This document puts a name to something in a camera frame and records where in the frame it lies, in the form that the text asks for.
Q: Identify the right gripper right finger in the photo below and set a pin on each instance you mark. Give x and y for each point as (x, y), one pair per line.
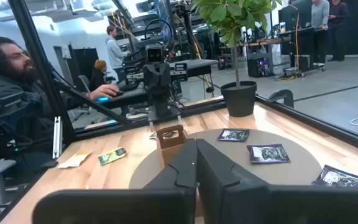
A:
(216, 174)

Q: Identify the grey background table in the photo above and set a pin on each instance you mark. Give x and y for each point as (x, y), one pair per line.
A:
(197, 64)

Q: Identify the person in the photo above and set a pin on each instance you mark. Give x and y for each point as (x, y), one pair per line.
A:
(320, 18)
(115, 51)
(98, 76)
(337, 28)
(5, 62)

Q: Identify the wooden tea organizer box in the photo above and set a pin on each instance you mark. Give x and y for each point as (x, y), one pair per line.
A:
(169, 154)

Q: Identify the black computer tower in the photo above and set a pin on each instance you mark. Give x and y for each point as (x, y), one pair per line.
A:
(256, 67)

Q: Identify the potted green plant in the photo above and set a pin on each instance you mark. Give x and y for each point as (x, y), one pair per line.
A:
(239, 99)

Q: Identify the round grey mat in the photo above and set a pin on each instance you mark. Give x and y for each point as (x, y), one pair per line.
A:
(291, 171)

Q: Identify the black computer mouse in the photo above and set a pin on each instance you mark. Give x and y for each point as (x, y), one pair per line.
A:
(102, 99)

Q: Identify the silver metal bracket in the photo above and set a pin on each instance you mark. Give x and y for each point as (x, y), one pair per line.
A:
(57, 137)

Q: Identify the dark purple tea packet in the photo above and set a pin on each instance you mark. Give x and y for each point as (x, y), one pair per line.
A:
(233, 135)
(267, 153)
(343, 179)

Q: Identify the black desk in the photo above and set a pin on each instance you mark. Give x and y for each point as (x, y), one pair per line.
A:
(132, 96)

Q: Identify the background workbench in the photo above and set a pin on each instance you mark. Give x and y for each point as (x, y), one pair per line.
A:
(266, 42)

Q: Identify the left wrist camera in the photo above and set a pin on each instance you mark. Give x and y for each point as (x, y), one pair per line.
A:
(154, 53)

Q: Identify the yellow green tea packet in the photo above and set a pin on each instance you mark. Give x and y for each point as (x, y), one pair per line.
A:
(168, 134)
(112, 155)

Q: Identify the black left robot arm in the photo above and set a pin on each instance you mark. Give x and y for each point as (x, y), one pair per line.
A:
(160, 107)

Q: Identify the orange white tea packet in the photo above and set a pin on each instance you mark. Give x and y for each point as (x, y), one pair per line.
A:
(73, 160)

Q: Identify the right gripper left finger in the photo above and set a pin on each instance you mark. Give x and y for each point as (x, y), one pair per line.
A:
(182, 174)

